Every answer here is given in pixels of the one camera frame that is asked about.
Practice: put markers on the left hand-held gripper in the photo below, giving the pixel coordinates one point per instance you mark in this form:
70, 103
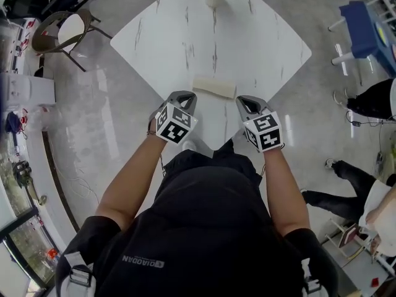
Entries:
173, 125

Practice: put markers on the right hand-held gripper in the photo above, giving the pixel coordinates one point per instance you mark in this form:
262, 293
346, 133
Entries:
263, 128

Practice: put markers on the person's left forearm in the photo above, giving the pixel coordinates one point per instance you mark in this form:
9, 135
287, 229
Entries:
130, 184

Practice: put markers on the person's right forearm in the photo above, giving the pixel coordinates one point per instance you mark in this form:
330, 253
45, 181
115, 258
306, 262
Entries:
281, 190

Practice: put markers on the person's white shoe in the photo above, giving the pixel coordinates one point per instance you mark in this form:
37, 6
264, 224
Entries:
189, 145

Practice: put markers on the person's black shorts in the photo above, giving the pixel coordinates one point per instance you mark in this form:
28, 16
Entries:
216, 159

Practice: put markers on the black power adapter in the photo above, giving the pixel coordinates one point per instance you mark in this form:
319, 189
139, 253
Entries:
355, 123

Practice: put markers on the person's black shirt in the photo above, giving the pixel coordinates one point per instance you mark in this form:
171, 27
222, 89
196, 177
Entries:
198, 237

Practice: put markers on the brown chair with white cushion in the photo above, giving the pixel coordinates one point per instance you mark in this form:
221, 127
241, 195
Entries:
71, 31

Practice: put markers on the blue table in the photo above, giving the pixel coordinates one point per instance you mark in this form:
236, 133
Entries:
368, 32

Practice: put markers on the white box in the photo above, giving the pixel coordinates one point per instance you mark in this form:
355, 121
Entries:
28, 87

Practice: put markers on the white curved counter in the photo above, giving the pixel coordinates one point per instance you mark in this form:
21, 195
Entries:
18, 153

